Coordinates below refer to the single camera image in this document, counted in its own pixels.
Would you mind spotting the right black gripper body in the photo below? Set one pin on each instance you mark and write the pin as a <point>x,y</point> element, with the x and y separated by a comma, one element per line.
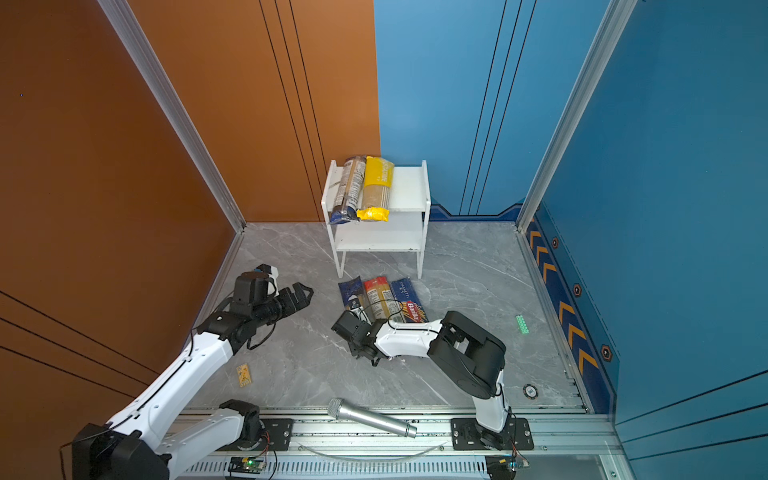
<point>355,349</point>

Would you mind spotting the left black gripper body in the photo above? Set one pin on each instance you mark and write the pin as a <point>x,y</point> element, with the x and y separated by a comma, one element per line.
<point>276,308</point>

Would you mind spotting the red-ended clear spaghetti bag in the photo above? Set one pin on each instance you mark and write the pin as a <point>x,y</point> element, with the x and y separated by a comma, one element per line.
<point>382,304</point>

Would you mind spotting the blue Ankara spaghetti bag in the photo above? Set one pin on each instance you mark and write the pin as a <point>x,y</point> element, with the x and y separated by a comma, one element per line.
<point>354,297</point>

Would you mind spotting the clear labelled spaghetti bag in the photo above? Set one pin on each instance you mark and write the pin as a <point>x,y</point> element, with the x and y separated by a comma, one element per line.
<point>348,193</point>

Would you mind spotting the yellow Pastatime spaghetti bag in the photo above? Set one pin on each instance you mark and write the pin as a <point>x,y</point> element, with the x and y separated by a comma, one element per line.
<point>377,186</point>

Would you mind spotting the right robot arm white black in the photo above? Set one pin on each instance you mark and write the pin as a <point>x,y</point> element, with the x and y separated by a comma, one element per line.
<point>469,355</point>

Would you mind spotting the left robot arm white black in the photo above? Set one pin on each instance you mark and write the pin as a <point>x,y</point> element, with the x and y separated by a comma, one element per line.
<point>134,443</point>

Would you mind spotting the white two-tier metal shelf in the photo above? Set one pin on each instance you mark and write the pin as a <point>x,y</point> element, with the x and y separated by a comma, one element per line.
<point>405,231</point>

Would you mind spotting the blue Barilla spaghetti box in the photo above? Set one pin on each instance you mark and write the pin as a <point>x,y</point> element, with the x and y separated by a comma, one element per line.
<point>405,296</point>

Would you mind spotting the small yellow card box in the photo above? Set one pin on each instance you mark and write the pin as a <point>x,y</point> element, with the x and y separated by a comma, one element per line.
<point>244,375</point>

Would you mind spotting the silver microphone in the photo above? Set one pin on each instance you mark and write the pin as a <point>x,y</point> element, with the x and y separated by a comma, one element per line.
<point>341,409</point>

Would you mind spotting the left green circuit board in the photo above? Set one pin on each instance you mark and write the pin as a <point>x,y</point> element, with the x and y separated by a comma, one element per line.
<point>246,465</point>

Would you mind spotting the green circuit board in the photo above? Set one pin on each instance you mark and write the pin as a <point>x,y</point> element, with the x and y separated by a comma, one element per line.
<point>246,465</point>
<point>505,467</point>

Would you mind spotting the green toy brick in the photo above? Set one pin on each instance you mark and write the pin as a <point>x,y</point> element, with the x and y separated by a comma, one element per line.
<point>522,325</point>

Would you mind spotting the small round floor disc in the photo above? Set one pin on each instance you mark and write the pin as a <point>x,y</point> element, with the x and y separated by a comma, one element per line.
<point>530,391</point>

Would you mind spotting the right green circuit board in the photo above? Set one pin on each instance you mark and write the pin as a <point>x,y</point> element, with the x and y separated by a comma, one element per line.
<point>505,467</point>

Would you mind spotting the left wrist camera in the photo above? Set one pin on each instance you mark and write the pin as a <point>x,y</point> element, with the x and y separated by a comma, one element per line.
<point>266,277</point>

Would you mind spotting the aluminium front rail frame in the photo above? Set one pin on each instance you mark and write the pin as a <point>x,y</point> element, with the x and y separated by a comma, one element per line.
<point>569,444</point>

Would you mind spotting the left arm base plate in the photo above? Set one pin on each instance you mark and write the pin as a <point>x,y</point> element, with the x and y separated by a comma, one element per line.
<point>275,435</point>

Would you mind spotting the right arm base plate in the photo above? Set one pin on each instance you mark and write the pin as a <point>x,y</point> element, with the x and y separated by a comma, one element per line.
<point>467,435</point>

